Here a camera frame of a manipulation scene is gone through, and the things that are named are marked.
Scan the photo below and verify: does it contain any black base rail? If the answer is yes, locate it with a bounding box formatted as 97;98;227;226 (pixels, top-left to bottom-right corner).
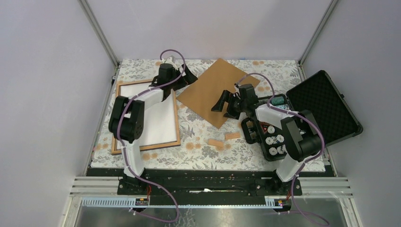
117;169;303;205

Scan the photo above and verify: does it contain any black poker chip case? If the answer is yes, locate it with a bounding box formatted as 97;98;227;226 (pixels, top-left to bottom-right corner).
235;70;363;147

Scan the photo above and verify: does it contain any floral table cloth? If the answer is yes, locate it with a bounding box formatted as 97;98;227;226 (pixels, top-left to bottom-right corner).
90;59;325;173

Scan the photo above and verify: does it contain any brown backing board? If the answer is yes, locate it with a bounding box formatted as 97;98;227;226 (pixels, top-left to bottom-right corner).
177;58;246;129

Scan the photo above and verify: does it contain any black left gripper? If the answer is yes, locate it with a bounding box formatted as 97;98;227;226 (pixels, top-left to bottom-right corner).
167;63;197;90

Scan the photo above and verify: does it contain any wooden picture frame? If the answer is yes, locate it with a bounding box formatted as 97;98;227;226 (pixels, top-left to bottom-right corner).
111;79;182;156

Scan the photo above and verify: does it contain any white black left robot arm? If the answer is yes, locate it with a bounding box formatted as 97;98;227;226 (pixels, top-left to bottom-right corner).
108;60;197;194

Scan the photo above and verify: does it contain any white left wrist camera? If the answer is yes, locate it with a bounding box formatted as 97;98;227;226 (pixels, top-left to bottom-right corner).
163;55;176;66

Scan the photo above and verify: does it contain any landscape photo print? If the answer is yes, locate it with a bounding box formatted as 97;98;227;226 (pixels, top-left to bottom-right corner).
115;80;181;151

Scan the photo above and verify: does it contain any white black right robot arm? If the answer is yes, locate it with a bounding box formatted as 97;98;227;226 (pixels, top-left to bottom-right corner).
211;84;325;195

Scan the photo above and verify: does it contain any small wooden block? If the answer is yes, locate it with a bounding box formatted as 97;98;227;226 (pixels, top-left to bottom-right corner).
225;132;241;140
208;139;224;148

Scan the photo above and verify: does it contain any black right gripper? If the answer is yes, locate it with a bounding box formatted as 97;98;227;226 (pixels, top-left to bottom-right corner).
211;90;247;120

